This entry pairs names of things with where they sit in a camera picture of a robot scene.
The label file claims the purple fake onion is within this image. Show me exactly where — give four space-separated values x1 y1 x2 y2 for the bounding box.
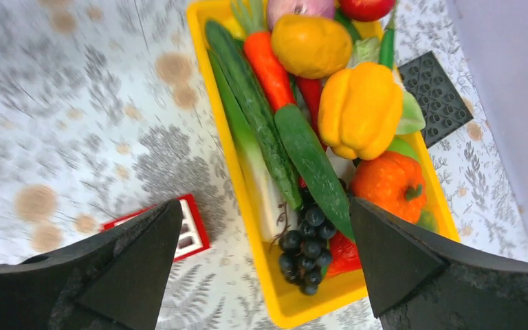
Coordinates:
266 0 336 30

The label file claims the orange fake carrot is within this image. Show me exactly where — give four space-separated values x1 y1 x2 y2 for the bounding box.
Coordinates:
231 0 297 114

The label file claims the light green fake apple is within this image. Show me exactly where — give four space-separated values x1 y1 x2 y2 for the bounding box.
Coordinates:
386 137 420 162

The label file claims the green fake cucumber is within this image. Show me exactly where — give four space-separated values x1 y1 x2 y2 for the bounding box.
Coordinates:
204 19 303 210

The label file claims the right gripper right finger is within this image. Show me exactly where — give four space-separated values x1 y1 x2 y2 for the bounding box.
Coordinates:
350 198 528 329

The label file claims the yellow plastic bin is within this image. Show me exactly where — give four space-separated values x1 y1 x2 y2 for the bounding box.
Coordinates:
185 0 461 330

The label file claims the red fake chili pepper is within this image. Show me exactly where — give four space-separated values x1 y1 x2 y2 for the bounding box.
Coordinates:
295 76 327 150

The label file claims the black foam square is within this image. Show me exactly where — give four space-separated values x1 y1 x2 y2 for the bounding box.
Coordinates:
398 52 473 148

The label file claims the red fake tomato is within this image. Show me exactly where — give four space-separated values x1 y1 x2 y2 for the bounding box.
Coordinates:
325 232 362 278

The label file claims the yellow fake bell pepper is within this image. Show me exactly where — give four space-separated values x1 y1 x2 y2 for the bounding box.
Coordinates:
318 62 403 160

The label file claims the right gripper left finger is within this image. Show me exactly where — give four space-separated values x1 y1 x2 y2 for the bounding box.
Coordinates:
0 199 183 329

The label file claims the red fake apple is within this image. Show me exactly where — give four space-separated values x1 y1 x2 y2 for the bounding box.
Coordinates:
338 0 397 22

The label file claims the dark green fake pepper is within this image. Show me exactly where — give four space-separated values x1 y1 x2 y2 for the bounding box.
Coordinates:
274 104 355 241

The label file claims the fake orange tangerine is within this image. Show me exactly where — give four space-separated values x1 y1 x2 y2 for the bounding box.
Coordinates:
349 151 427 224

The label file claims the green fake long bean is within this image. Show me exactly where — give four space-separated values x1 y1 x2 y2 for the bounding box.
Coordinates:
378 7 397 70

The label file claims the black fake grape bunch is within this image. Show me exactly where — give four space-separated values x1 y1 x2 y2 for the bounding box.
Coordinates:
278 182 337 296

